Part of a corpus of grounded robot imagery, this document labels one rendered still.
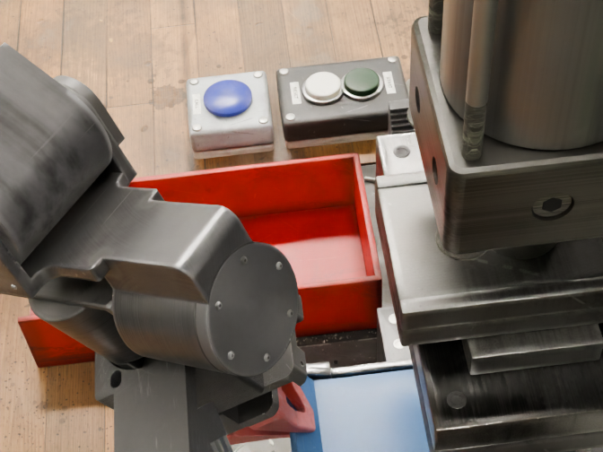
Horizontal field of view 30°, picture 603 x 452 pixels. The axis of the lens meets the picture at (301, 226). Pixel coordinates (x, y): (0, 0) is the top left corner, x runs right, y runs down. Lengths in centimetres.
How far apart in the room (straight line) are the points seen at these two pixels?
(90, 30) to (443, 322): 64
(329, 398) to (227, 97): 33
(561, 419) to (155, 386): 19
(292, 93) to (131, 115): 14
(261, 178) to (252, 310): 39
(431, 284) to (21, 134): 19
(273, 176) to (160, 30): 26
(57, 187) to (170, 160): 46
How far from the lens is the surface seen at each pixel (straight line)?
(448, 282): 50
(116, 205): 50
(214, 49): 103
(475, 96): 39
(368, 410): 68
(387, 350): 71
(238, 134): 92
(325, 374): 70
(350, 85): 93
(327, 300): 78
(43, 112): 49
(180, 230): 46
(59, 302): 52
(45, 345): 81
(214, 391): 56
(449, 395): 51
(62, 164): 49
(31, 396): 83
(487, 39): 38
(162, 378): 54
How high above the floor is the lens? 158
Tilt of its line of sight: 51 degrees down
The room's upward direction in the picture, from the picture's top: 5 degrees counter-clockwise
